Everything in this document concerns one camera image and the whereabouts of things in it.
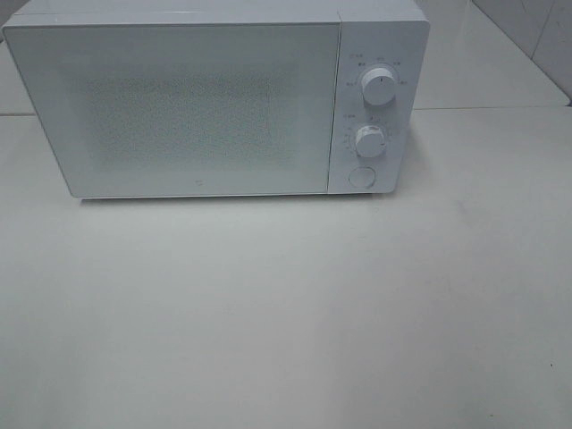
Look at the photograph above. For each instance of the white round door button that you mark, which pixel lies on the white round door button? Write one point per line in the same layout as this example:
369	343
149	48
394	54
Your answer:
362	177

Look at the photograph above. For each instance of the white microwave knob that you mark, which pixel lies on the white microwave knob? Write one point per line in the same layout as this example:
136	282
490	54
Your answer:
378	85
370	141

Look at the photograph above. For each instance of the white microwave door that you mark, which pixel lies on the white microwave door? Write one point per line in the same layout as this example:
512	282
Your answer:
172	111

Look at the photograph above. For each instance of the white microwave oven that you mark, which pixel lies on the white microwave oven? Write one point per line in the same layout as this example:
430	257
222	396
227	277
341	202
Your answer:
394	33

